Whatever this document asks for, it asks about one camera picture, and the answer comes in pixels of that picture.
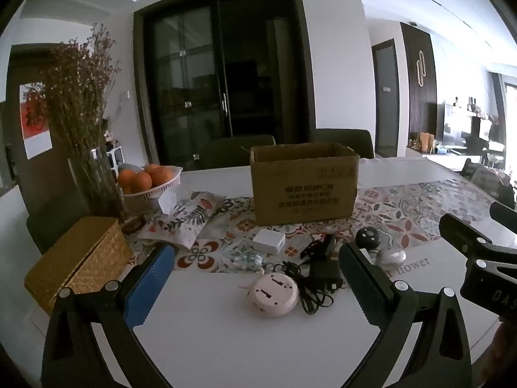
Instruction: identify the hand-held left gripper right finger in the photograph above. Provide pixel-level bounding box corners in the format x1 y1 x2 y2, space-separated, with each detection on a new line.
338 242 474 388

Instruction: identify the pile of oranges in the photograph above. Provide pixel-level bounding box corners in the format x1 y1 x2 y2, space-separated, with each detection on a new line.
118 163 175 195

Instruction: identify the gold wall ornament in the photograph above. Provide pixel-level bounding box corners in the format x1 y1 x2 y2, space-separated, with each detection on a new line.
415 50 427 86

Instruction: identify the dried flower bouquet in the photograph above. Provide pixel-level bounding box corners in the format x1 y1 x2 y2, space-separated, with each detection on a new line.
42 24 122 170

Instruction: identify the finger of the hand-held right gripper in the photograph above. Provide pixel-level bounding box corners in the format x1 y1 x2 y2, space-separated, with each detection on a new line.
438 212 517 268
489 201 517 224

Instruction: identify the glass vase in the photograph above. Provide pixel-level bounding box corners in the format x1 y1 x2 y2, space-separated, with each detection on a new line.
67 156 124 221

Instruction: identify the woven straw tissue box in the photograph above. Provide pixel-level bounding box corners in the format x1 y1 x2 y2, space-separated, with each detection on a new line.
24 216 135 316

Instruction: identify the white tv console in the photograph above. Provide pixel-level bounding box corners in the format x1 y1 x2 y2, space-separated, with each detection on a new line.
406 145 485 171

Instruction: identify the silver computer mouse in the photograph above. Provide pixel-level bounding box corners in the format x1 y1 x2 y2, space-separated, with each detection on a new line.
375 247 408 266

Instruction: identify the floral fabric tissue pouch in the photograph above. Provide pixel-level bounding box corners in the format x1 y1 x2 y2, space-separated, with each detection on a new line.
137 192 227 251

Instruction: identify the person's right forearm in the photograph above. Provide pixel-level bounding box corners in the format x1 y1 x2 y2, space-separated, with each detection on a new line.
482 317 517 376

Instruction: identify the small white box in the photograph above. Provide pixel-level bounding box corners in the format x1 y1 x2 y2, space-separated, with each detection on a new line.
252 228 286 255

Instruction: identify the brown wooden door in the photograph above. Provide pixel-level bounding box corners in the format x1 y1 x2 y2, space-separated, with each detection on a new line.
0 42 79 211

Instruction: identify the red wall poster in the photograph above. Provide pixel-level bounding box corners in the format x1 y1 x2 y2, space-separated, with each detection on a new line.
19 82 53 159

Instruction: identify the black rectangular device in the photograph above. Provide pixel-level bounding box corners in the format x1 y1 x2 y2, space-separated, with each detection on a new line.
300 232 338 260

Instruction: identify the dark glass cabinet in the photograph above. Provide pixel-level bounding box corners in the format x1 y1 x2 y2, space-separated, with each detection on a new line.
133 0 318 166

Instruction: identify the white fruit basket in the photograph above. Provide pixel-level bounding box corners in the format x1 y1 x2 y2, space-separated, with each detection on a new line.
117 166 183 216

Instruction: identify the dark armchair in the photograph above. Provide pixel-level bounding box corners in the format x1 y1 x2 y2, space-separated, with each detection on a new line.
460 157 517 211

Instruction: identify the grey interior door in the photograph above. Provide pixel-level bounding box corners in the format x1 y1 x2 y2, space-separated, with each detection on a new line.
372 39 400 158

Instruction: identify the round brown coaster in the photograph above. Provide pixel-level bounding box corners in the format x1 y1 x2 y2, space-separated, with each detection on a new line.
120 215 147 234

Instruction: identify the television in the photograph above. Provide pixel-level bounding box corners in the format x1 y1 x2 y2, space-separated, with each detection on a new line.
442 103 491 150

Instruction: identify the brown cardboard box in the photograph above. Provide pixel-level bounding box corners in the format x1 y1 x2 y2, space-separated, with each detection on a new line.
249 142 361 227

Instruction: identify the pink round device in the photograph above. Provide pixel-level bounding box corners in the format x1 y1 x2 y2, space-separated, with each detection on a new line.
238 273 300 315

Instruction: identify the black charger with cable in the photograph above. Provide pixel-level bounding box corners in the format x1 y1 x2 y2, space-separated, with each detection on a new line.
272 259 344 316

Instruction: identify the black round gadget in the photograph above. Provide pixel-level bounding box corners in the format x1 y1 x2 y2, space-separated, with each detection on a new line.
354 226 382 250

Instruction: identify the patterned table cloth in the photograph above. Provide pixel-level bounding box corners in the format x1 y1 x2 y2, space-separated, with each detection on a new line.
129 157 510 292

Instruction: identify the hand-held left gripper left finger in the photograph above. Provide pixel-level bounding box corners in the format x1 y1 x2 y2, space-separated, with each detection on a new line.
40 242 177 388

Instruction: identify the dark dining chair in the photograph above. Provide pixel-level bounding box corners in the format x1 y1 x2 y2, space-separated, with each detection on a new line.
202 134 277 170
309 128 375 160
26 198 90 255

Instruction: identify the dark slatted wall panel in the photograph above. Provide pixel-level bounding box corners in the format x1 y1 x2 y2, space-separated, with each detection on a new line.
400 22 439 142

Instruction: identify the white cube shelf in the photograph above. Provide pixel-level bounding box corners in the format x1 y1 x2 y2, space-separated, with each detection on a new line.
91 145 124 170

